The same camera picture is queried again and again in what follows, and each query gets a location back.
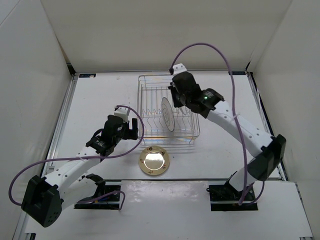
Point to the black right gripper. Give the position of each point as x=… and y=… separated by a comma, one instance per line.
x=173, y=90

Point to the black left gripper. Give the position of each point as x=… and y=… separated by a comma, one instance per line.
x=131, y=133

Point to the white plate green rim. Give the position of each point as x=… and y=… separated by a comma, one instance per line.
x=167, y=114

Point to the cream gold-rimmed plate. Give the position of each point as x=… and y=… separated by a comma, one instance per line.
x=154, y=160

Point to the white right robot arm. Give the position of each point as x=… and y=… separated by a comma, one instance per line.
x=262, y=151

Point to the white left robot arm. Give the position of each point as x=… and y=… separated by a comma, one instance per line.
x=46, y=197

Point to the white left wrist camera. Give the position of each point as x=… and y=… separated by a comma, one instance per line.
x=122, y=112

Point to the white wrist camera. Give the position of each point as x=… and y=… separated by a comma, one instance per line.
x=177, y=69
x=122, y=112

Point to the wire dish rack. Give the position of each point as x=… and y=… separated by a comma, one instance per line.
x=163, y=123

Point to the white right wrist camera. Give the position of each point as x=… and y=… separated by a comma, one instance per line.
x=177, y=69

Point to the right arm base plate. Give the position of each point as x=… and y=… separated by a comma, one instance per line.
x=222, y=200

